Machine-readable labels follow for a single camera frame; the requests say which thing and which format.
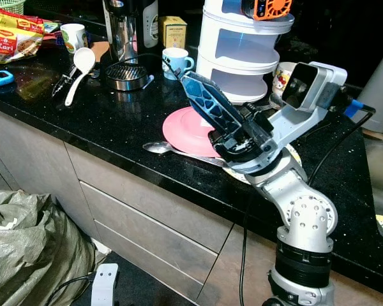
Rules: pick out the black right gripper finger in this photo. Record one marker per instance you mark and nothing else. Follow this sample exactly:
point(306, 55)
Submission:
point(233, 111)
point(210, 118)

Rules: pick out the white tiered storage container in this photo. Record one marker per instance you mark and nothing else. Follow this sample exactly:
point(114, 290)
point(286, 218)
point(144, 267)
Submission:
point(239, 76)

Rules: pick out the large steel spoon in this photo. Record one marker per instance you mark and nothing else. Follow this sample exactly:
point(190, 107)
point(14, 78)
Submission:
point(156, 148)

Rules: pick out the blue mug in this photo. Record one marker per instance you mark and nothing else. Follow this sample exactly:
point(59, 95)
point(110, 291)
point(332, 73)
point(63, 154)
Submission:
point(175, 64)

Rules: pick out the small yellow box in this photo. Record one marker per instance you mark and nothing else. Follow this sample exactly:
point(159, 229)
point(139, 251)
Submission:
point(172, 32)

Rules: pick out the round steel strainer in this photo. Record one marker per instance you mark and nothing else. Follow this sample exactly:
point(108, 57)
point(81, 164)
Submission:
point(124, 76)

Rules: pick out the brown base cabinet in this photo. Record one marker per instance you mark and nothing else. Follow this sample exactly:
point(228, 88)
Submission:
point(147, 210)

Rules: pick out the dark bottle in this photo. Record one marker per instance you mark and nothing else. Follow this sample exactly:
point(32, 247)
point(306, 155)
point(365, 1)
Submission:
point(150, 22)

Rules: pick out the stainless steel jug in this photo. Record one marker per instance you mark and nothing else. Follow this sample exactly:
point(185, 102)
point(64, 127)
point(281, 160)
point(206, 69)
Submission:
point(124, 32)

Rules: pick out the white rice paddle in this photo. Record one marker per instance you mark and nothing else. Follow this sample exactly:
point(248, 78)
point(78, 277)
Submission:
point(84, 58)

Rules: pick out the grey water dispenser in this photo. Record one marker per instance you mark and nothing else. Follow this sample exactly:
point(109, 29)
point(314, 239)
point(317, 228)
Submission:
point(380, 89)

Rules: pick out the black steel tongs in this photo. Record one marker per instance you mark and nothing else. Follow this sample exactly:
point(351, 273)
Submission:
point(65, 80)

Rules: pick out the white mug green print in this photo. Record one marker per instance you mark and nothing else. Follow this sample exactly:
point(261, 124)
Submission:
point(72, 38)

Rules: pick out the small green packet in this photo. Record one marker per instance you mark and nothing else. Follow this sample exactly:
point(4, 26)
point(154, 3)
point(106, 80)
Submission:
point(51, 27)

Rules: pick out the yellow red noodle pack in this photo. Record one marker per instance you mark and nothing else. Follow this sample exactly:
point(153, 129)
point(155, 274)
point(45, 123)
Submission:
point(13, 41)

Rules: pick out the small blue timer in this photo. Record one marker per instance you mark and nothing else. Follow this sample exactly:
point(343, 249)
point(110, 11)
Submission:
point(0, 78)

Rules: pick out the grey green sack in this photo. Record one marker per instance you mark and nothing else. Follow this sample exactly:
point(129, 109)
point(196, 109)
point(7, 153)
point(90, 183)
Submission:
point(32, 248)

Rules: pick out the green woven basket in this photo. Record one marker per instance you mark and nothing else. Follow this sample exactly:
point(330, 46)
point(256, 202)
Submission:
point(3, 5)

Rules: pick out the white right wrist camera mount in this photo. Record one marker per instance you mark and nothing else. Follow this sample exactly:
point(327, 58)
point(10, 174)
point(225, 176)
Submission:
point(303, 121)

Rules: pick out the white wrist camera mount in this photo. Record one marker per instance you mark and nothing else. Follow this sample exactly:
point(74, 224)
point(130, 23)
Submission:
point(303, 121)
point(105, 284)

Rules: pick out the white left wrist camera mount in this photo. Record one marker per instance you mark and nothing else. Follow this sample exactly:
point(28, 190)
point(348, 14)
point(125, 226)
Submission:
point(105, 284)

